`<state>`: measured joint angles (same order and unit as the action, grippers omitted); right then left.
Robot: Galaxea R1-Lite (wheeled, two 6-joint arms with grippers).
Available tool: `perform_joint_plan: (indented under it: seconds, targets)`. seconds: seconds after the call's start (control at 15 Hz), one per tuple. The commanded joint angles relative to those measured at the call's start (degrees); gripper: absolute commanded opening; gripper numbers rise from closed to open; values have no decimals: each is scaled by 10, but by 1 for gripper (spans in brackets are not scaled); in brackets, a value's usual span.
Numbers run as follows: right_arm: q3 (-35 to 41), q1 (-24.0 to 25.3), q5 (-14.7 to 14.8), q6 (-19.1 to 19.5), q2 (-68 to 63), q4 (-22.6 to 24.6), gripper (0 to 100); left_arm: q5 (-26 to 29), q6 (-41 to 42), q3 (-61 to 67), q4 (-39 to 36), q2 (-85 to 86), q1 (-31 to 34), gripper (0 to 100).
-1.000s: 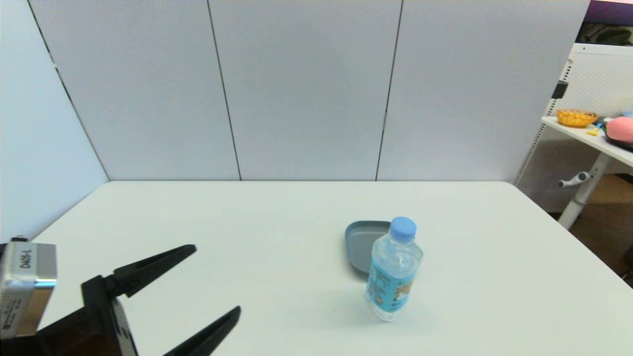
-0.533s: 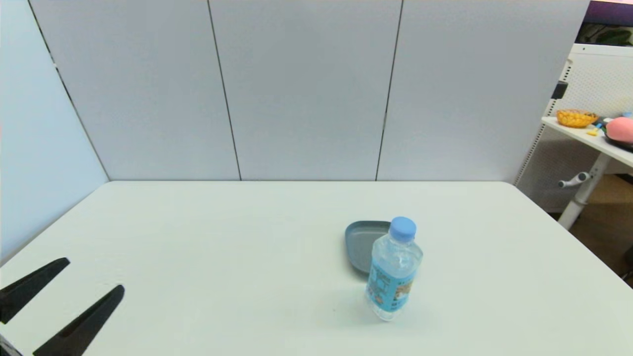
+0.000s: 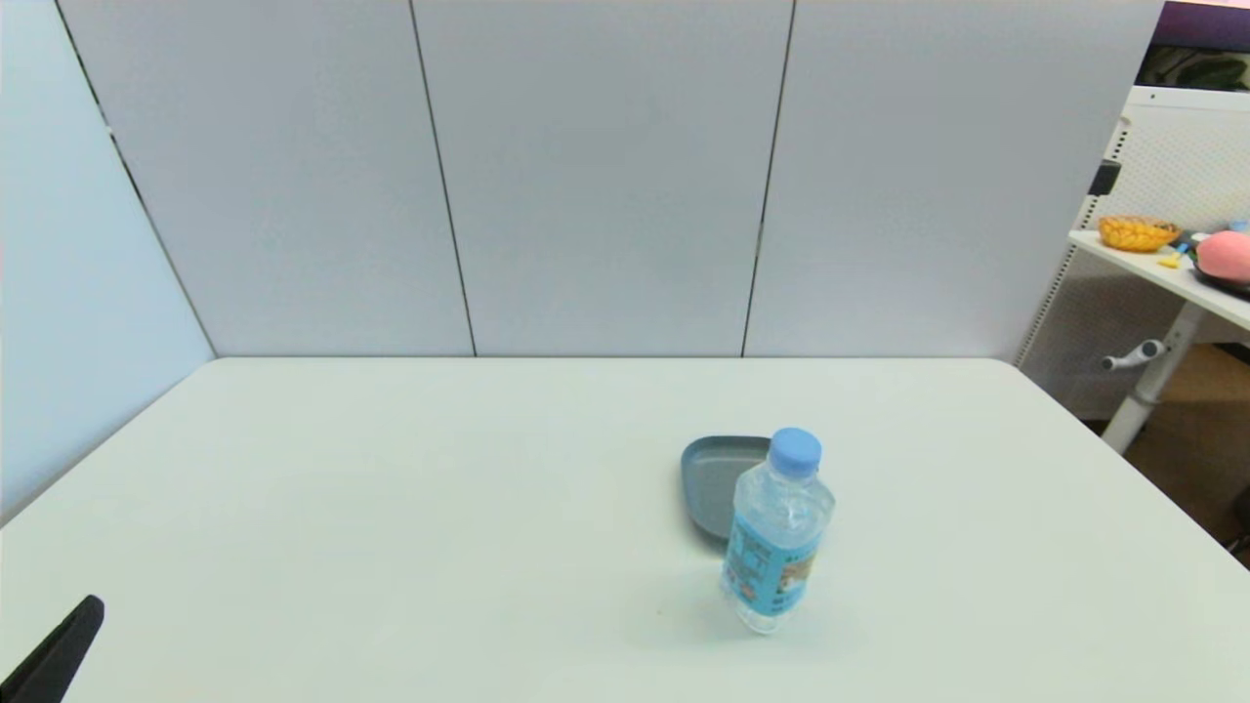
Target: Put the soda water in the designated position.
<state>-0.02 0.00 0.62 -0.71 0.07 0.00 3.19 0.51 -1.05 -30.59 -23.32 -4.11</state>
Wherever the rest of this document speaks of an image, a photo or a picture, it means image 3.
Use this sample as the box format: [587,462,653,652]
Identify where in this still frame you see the clear soda water bottle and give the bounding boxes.
[721,427,837,636]

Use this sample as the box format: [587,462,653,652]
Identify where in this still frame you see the grey rounded plastic plate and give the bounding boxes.
[681,435,773,542]

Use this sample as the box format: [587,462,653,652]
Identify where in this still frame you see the orange woven basket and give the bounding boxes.
[1099,216,1182,254]

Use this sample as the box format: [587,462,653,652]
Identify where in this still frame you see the white height-adjustable desk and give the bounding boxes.
[1069,229,1250,455]

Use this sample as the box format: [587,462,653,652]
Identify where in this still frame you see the black dish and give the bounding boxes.
[1187,256,1250,300]

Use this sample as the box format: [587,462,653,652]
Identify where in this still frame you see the white perforated pegboard panel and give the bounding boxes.
[1016,86,1250,421]

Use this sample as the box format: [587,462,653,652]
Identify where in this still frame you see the pink round plush object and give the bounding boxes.
[1196,231,1250,284]

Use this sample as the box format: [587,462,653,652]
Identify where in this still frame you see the grey desk crank handle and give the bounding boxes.
[1104,339,1169,372]

